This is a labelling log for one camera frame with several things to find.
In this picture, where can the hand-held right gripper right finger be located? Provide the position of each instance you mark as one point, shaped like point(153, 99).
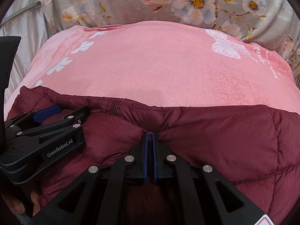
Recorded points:
point(173, 175)

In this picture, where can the maroon puffer jacket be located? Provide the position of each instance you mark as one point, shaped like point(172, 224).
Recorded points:
point(211, 145)

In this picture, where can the grey floral cloth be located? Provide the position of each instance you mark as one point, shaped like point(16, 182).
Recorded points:
point(187, 2)

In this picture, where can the pink printed blanket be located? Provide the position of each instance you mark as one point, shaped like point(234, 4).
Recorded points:
point(152, 63)

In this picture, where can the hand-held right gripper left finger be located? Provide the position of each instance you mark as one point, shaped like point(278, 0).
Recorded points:
point(121, 175)

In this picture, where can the silver satin curtain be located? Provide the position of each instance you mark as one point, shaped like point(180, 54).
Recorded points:
point(25, 39)

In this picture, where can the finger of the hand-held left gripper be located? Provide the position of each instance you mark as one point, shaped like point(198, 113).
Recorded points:
point(61, 121)
point(46, 113)

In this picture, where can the person's left hand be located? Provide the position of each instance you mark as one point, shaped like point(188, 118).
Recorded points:
point(36, 200)

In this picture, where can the black curved panel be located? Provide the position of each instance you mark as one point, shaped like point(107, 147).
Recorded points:
point(8, 79)

